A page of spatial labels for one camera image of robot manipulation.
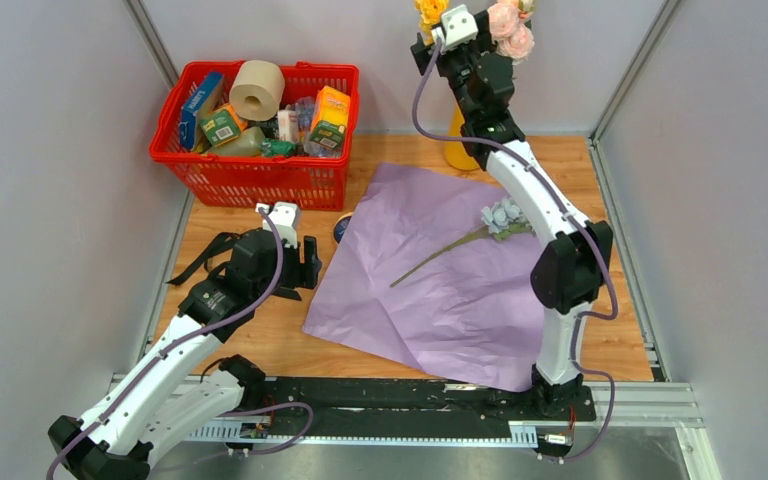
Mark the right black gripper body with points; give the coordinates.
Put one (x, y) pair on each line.
(460, 64)

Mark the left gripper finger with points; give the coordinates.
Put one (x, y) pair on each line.
(307, 275)
(310, 250)

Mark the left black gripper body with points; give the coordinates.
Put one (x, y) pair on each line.
(291, 258)

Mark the black printed ribbon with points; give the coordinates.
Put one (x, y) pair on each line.
(221, 243)

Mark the pink artificial flower stem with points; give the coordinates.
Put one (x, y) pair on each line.
(509, 26)

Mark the yellow artificial flower bunch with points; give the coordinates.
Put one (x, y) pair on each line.
(430, 12)

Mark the pink purple wrapping paper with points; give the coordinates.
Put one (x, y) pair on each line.
(404, 285)

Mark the light blue artificial flower stem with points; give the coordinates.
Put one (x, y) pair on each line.
(499, 222)

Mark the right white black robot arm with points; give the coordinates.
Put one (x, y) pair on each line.
(574, 262)

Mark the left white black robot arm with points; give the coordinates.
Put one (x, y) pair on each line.
(127, 432)

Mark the yellow tapered vase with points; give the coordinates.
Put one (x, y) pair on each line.
(454, 152)

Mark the masking tape roll blue label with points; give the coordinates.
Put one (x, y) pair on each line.
(341, 226)

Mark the dark green packet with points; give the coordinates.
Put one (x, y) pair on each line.
(278, 149)

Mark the red plastic shopping basket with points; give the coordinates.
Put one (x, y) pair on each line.
(314, 183)

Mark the green liquid bottle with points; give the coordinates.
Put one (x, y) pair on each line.
(247, 144)

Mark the white pink small carton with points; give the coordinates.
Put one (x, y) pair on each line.
(288, 126)

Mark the orange yellow sponge pack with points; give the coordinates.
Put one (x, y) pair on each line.
(330, 118)

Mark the green yellow carton box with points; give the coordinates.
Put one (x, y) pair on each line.
(222, 125)

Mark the brown toilet paper roll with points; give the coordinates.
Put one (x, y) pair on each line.
(257, 90)

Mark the blue snack box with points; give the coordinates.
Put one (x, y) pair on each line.
(200, 103)

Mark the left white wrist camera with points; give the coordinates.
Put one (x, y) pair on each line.
(285, 217)

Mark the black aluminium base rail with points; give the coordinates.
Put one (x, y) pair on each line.
(413, 412)

